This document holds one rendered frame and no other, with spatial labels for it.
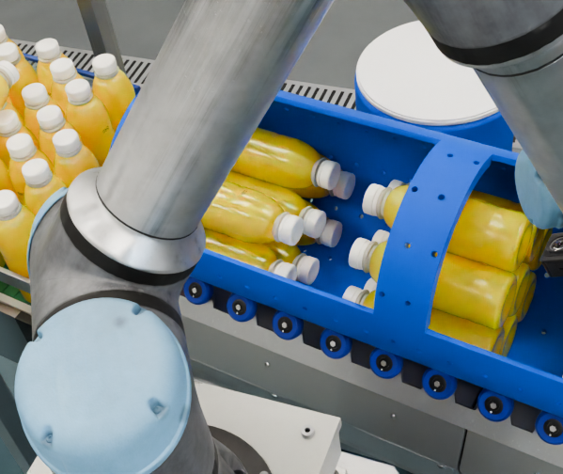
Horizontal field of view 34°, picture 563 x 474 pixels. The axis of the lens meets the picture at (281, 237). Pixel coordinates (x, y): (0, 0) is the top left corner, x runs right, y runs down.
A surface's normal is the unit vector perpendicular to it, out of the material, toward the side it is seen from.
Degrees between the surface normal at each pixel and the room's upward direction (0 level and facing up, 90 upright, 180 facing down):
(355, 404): 71
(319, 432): 2
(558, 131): 99
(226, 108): 88
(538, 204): 90
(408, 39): 0
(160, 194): 78
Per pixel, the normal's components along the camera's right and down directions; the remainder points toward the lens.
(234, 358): -0.50, 0.41
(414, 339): -0.49, 0.66
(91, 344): -0.11, -0.58
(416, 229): -0.37, -0.17
